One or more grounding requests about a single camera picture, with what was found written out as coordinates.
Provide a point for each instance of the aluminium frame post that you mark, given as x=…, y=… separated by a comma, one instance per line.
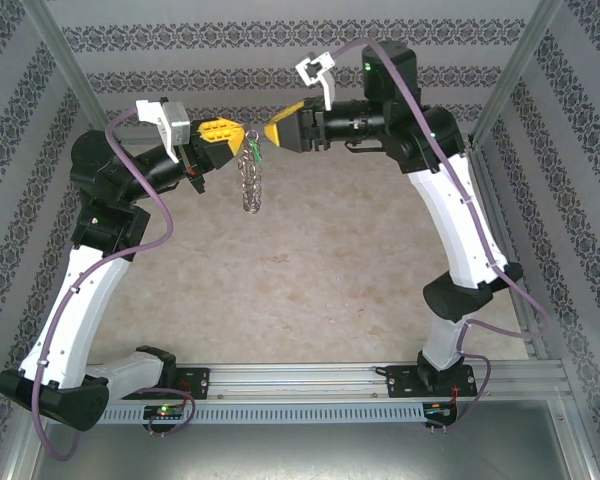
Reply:
x=75, y=75
x=515, y=75

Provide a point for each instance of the grey sheet metal panel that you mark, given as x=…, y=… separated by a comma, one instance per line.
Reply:
x=300, y=450

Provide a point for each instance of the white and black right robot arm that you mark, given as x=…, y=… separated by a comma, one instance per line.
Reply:
x=455, y=225

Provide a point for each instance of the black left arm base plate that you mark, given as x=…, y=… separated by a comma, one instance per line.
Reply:
x=197, y=382

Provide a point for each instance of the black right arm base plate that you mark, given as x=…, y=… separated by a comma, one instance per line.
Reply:
x=402, y=382

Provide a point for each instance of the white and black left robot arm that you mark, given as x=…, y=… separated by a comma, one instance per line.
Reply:
x=75, y=315

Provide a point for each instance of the aluminium frame rail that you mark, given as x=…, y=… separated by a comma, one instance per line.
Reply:
x=495, y=200

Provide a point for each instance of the wide aluminium mounting rail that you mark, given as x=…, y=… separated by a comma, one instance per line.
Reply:
x=290, y=380

